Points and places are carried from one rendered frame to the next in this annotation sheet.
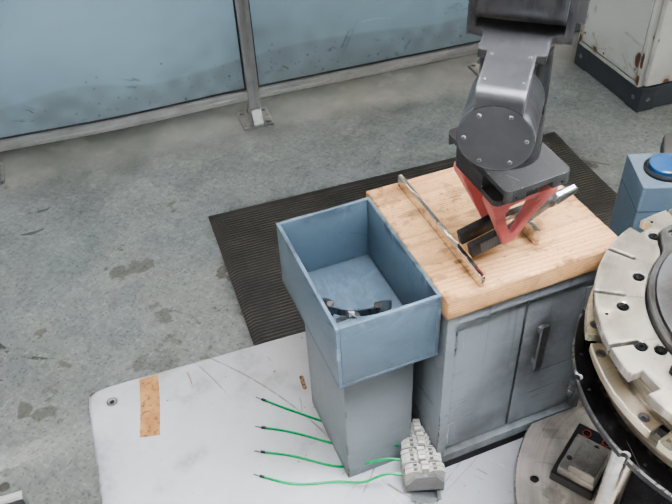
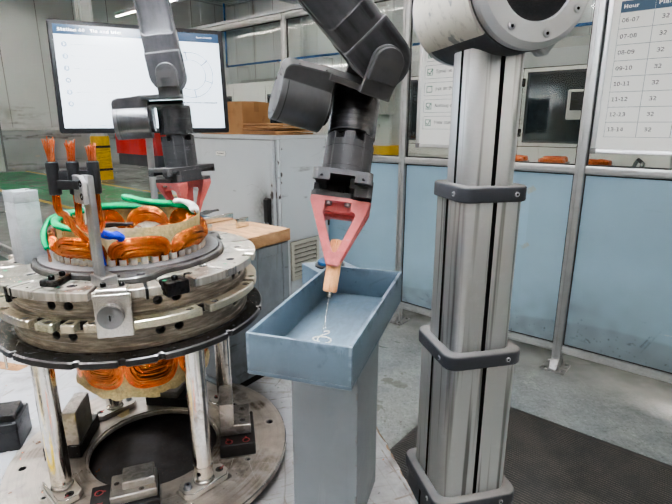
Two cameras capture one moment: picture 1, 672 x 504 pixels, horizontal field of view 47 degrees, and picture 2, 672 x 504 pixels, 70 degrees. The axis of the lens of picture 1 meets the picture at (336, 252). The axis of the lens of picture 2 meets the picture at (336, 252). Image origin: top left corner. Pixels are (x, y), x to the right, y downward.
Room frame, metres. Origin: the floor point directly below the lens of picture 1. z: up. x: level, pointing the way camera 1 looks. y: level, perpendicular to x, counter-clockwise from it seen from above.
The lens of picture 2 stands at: (0.31, -1.05, 1.26)
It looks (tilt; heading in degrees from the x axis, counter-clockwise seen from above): 15 degrees down; 57
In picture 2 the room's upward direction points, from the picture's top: straight up
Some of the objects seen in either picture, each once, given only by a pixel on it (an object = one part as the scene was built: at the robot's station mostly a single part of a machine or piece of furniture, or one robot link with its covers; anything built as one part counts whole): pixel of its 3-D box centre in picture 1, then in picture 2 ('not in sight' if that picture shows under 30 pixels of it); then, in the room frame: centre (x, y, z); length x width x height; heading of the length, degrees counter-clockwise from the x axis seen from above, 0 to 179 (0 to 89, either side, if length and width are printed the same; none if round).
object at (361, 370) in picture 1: (357, 351); not in sight; (0.56, -0.02, 0.92); 0.17 x 0.11 x 0.28; 20
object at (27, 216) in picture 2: not in sight; (25, 226); (0.31, -0.35, 1.14); 0.03 x 0.03 x 0.09; 24
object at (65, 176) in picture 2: not in sight; (74, 177); (0.36, -0.48, 1.21); 0.04 x 0.04 x 0.03; 24
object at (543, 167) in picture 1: (508, 132); (180, 155); (0.56, -0.15, 1.21); 0.10 x 0.07 x 0.07; 21
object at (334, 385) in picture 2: not in sight; (337, 404); (0.61, -0.60, 0.92); 0.25 x 0.11 x 0.28; 39
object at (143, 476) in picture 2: not in sight; (134, 482); (0.38, -0.48, 0.83); 0.05 x 0.04 x 0.02; 168
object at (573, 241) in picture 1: (488, 224); (218, 235); (0.62, -0.16, 1.05); 0.20 x 0.19 x 0.02; 110
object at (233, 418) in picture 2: not in sight; (234, 408); (0.53, -0.43, 0.85); 0.06 x 0.04 x 0.05; 70
